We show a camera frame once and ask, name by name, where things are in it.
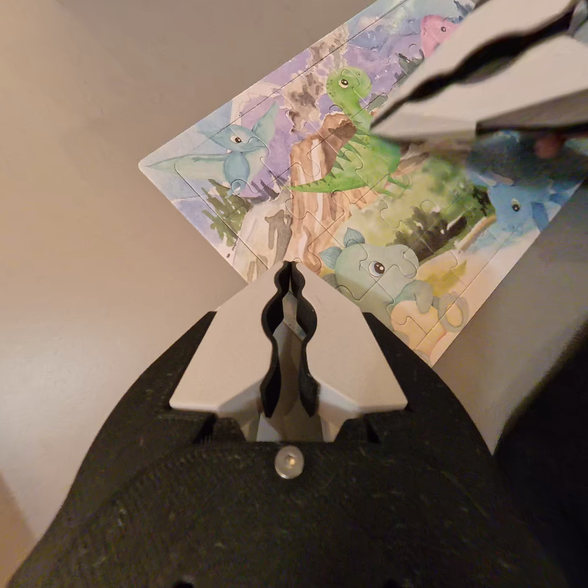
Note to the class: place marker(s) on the dinosaur jigsaw puzzle board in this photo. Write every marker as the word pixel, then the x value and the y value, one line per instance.
pixel 321 206

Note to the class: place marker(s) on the person's right hand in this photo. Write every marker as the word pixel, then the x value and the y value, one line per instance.
pixel 550 146

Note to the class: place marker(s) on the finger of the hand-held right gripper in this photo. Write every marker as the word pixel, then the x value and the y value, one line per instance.
pixel 496 23
pixel 505 96

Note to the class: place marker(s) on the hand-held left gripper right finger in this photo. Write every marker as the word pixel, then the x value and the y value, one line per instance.
pixel 358 367

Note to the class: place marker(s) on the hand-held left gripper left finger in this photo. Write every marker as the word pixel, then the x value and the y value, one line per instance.
pixel 220 363

